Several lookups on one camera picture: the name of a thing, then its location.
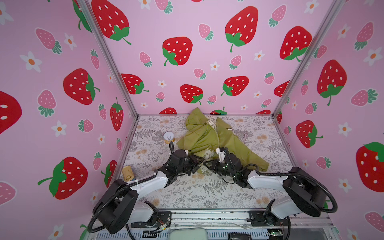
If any tan cardboard box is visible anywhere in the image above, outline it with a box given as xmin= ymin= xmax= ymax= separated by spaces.
xmin=122 ymin=166 xmax=135 ymax=182

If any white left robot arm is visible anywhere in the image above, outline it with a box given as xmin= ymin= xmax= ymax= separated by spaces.
xmin=87 ymin=150 xmax=205 ymax=234

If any small white-lidded can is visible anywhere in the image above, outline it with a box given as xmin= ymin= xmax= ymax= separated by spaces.
xmin=164 ymin=132 xmax=175 ymax=144

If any green zip jacket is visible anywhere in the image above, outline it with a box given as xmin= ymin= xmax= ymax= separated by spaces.
xmin=177 ymin=108 xmax=270 ymax=172

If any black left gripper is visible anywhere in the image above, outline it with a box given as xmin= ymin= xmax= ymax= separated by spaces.
xmin=176 ymin=154 xmax=205 ymax=176

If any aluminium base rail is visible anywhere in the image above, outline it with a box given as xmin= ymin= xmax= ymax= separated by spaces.
xmin=89 ymin=207 xmax=334 ymax=232

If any white device on rail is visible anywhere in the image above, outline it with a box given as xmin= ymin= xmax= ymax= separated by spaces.
xmin=169 ymin=228 xmax=209 ymax=240

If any black device on rail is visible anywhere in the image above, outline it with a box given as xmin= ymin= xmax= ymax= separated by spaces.
xmin=228 ymin=233 xmax=252 ymax=240

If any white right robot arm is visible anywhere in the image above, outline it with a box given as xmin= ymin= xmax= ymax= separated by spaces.
xmin=204 ymin=148 xmax=338 ymax=224

